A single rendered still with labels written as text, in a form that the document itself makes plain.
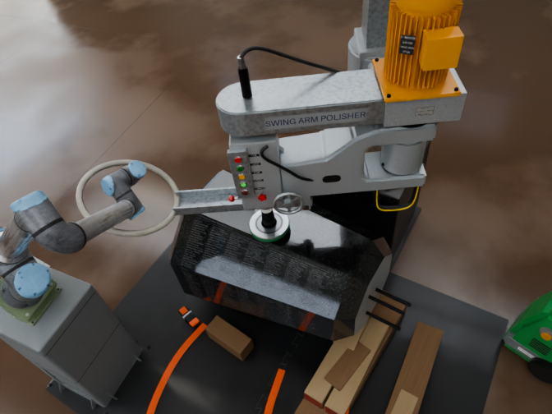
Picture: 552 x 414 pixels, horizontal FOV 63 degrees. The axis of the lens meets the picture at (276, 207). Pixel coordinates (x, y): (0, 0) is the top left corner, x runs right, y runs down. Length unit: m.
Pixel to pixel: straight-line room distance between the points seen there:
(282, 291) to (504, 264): 1.76
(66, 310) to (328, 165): 1.50
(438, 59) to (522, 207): 2.43
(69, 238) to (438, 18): 1.47
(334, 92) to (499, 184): 2.46
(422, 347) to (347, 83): 1.73
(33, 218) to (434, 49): 1.47
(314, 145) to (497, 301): 1.85
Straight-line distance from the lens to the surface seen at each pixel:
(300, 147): 2.05
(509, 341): 3.14
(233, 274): 2.55
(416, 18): 1.69
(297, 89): 1.87
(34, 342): 2.55
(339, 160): 1.99
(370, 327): 2.86
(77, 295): 2.58
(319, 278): 2.33
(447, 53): 1.69
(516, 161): 4.31
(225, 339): 2.99
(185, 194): 2.35
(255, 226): 2.42
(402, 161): 2.07
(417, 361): 2.94
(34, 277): 2.30
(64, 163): 4.81
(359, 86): 1.87
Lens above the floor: 2.80
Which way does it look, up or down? 49 degrees down
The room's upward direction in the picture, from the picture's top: 8 degrees counter-clockwise
